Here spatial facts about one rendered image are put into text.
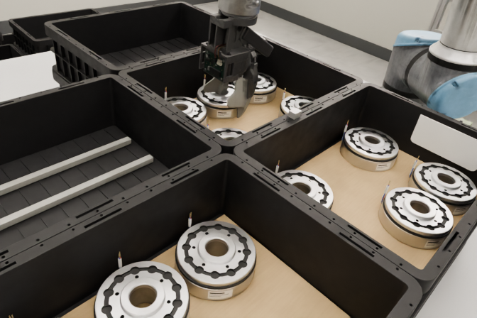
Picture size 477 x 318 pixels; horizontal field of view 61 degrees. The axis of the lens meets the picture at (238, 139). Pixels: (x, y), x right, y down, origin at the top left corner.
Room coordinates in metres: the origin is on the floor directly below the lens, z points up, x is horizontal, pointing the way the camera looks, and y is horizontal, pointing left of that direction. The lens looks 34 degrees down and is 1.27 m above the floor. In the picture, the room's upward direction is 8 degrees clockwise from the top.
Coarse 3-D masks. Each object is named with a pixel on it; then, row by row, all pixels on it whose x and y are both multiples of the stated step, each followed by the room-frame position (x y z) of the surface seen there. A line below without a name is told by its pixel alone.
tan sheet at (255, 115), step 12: (276, 96) 0.85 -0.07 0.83; (288, 96) 0.85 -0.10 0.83; (252, 108) 0.77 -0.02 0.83; (264, 108) 0.78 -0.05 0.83; (276, 108) 0.79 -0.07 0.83; (216, 120) 0.70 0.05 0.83; (228, 120) 0.71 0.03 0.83; (240, 120) 0.72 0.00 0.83; (252, 120) 0.72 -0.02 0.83; (264, 120) 0.73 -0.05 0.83
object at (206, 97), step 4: (200, 88) 0.77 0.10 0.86; (232, 88) 0.80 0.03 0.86; (200, 92) 0.75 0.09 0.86; (204, 92) 0.76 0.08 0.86; (208, 92) 0.76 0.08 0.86; (200, 96) 0.74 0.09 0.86; (204, 96) 0.75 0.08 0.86; (208, 96) 0.74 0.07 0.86; (204, 100) 0.72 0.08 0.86; (208, 100) 0.73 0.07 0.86; (212, 100) 0.73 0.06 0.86; (216, 100) 0.73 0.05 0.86; (220, 100) 0.73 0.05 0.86; (224, 100) 0.73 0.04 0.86; (208, 104) 0.72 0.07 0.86; (212, 104) 0.71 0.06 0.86; (216, 104) 0.71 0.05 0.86; (220, 104) 0.71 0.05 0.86; (224, 104) 0.72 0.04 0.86
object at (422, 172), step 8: (416, 168) 0.58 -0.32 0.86; (424, 168) 0.59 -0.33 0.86; (432, 168) 0.59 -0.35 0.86; (440, 168) 0.59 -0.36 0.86; (448, 168) 0.59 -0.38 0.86; (416, 176) 0.56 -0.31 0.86; (424, 176) 0.56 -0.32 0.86; (464, 176) 0.58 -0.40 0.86; (424, 184) 0.54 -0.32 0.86; (432, 184) 0.54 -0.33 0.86; (464, 184) 0.55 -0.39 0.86; (472, 184) 0.56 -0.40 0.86; (432, 192) 0.52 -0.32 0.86; (440, 192) 0.52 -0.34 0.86; (448, 192) 0.52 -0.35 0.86; (456, 192) 0.53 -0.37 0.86; (464, 192) 0.53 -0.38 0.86; (472, 192) 0.53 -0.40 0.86; (448, 200) 0.51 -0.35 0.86; (456, 200) 0.51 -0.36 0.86; (464, 200) 0.51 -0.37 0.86; (472, 200) 0.52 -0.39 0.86
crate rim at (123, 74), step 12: (264, 36) 0.95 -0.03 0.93; (288, 48) 0.90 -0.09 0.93; (168, 60) 0.74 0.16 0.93; (180, 60) 0.76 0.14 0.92; (312, 60) 0.84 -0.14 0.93; (120, 72) 0.66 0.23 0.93; (132, 72) 0.68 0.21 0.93; (336, 72) 0.80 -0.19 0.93; (348, 72) 0.80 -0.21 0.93; (132, 84) 0.63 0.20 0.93; (348, 84) 0.74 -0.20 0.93; (156, 96) 0.59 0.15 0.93; (324, 96) 0.68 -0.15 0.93; (168, 108) 0.56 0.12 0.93; (300, 108) 0.62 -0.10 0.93; (192, 120) 0.54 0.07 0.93; (276, 120) 0.57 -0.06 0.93; (204, 132) 0.50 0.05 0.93; (252, 132) 0.52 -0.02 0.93; (228, 144) 0.48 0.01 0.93
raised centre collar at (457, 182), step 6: (432, 174) 0.56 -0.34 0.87; (438, 174) 0.57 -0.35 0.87; (444, 174) 0.57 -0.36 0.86; (450, 174) 0.57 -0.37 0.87; (432, 180) 0.55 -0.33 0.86; (438, 180) 0.55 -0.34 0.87; (456, 180) 0.55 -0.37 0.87; (444, 186) 0.54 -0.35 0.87; (450, 186) 0.54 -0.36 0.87; (456, 186) 0.54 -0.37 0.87
